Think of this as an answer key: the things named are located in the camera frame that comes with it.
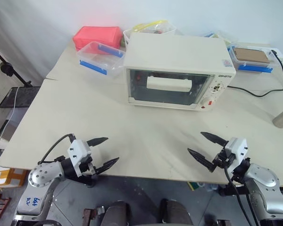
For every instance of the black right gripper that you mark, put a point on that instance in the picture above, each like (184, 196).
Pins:
(222, 161)

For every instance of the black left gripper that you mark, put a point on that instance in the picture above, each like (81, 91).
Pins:
(88, 180)

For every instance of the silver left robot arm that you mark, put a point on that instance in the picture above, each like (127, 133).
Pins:
(43, 173)

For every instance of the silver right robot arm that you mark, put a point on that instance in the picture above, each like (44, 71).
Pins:
(266, 180)

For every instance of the blurry red object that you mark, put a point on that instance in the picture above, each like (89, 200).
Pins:
(138, 77)

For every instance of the white toaster oven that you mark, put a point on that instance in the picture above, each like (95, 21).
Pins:
(177, 53)

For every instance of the dark rounded shape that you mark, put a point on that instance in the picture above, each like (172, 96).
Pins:
(175, 213)
(116, 213)

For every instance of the empty clear blue-clip container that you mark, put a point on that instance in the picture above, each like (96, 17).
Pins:
(100, 60)

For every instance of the clear container with brown board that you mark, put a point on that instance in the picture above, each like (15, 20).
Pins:
(254, 67)

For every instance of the yellow cardboard box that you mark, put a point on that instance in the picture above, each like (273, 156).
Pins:
(7, 176)

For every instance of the brown board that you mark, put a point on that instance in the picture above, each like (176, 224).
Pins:
(251, 55)

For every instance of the red plastic box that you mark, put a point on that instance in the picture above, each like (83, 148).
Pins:
(97, 35)

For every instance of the black tripod stand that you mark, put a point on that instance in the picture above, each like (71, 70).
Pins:
(7, 67)

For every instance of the yellow-zip plastic bag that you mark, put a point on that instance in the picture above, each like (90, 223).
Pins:
(151, 24)

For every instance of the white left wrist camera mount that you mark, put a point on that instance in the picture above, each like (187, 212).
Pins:
(78, 150)

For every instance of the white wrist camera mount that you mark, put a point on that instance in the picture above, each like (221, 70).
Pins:
(78, 150)
(237, 150)

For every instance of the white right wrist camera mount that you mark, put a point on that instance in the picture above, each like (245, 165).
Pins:
(237, 150)

